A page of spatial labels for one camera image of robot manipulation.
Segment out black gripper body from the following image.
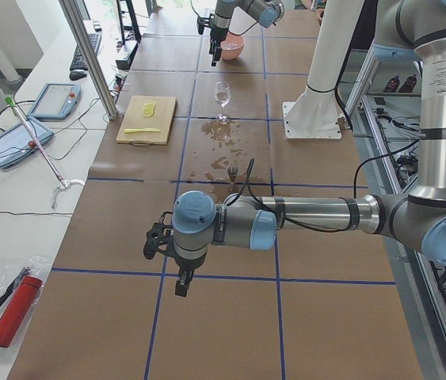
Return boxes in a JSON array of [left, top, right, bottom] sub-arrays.
[[174, 253, 207, 273], [210, 25, 229, 43]]

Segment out steel jigger cup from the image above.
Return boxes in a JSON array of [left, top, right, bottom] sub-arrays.
[[227, 165, 239, 192]]

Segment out clear ice cubes pile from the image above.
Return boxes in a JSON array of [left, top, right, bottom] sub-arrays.
[[221, 41, 241, 51]]

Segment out clear wine glass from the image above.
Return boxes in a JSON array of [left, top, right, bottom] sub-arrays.
[[215, 82, 231, 124]]

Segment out pink bowl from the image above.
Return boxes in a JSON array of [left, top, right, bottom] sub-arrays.
[[220, 32, 245, 61]]

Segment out lemon slices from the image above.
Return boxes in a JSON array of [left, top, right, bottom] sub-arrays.
[[141, 99, 157, 118]]

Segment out black box device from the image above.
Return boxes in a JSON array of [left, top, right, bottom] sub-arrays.
[[116, 40, 139, 70]]

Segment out bamboo cutting board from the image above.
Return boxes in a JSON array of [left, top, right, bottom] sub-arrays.
[[116, 96, 177, 145]]

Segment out yellow plastic knife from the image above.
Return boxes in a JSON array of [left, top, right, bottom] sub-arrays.
[[124, 127, 162, 134]]

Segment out black keyboard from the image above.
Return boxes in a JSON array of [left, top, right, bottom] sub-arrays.
[[69, 32, 103, 72]]

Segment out black computer mouse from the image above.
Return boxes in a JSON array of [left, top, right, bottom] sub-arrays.
[[69, 69, 87, 81]]

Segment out metal grabber stick green tip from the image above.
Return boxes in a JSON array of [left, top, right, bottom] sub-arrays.
[[5, 96, 86, 210]]

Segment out blue teach pendant far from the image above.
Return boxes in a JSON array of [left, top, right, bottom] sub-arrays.
[[28, 83, 82, 120]]

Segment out blue teach pendant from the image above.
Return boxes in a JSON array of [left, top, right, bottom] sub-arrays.
[[0, 117, 54, 168], [28, 83, 82, 120]]

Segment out red cylinder bottle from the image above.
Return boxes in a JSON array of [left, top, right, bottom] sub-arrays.
[[0, 275, 43, 348]]

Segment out blue teach pendant near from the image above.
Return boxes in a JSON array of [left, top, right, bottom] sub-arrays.
[[0, 117, 54, 168]]

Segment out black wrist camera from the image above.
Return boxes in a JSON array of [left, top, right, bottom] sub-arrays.
[[143, 211, 174, 260], [196, 13, 213, 35]]

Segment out black camera cable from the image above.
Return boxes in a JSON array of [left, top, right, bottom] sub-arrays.
[[189, 0, 261, 36]]

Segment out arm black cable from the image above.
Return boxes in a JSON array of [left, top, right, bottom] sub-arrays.
[[224, 158, 421, 233]]

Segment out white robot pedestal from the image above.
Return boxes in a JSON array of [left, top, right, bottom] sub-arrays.
[[283, 1, 365, 141]]

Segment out aluminium frame post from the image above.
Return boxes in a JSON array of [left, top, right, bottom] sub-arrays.
[[59, 0, 118, 120]]

